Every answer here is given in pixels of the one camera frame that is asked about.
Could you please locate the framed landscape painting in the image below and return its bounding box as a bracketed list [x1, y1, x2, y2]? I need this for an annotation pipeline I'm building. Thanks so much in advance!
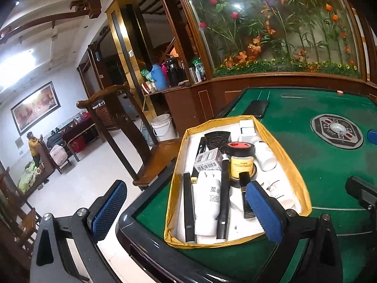
[11, 81, 60, 135]

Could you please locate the yellow cardboard tray box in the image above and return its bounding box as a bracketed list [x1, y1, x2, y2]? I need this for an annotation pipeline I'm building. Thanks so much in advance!
[164, 116, 312, 249]

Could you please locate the barcode labelled small box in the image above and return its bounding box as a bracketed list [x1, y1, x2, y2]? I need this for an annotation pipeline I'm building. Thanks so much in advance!
[194, 148, 223, 172]

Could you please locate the wooden chair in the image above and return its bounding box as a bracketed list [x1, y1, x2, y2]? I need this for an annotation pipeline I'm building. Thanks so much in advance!
[77, 83, 181, 190]

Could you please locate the black round mesh part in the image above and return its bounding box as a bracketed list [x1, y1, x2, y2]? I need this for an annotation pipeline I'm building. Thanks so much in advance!
[205, 131, 231, 152]

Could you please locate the wooden cabinet counter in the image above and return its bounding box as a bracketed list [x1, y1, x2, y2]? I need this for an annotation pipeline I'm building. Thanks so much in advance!
[148, 72, 376, 135]

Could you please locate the person in yellow shirt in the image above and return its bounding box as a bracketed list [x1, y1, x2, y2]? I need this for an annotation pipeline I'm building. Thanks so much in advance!
[27, 132, 43, 167]

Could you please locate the small white charger box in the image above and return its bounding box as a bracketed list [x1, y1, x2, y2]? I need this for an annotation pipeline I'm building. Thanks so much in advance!
[239, 120, 256, 137]

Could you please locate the white labelled tube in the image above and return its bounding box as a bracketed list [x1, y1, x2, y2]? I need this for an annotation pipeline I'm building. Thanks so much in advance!
[193, 170, 221, 236]

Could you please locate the black smartphone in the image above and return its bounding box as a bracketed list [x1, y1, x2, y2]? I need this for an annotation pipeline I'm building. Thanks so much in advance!
[243, 100, 269, 120]

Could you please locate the artificial flower display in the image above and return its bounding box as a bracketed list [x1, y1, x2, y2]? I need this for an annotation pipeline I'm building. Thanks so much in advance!
[187, 0, 361, 78]

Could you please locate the yellow tape roll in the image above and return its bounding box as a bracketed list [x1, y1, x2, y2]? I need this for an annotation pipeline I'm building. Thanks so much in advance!
[230, 156, 254, 181]

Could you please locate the green mahjong table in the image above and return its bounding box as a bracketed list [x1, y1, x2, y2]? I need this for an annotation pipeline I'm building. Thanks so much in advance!
[116, 88, 376, 282]

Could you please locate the round table control panel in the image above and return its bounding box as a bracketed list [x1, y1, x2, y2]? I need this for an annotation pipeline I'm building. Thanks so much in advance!
[311, 114, 364, 150]

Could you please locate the blue thermos jug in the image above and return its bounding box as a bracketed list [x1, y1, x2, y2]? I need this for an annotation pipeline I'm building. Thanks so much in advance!
[151, 64, 169, 91]

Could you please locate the black thermos flask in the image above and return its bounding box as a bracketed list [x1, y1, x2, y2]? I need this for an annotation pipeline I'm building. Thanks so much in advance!
[165, 58, 183, 87]

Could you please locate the white plastic bucket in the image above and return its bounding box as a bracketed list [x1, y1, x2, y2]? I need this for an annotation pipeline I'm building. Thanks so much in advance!
[151, 114, 176, 141]

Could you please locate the white plastic bottle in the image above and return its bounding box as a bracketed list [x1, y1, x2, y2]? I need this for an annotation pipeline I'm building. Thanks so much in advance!
[254, 141, 277, 172]

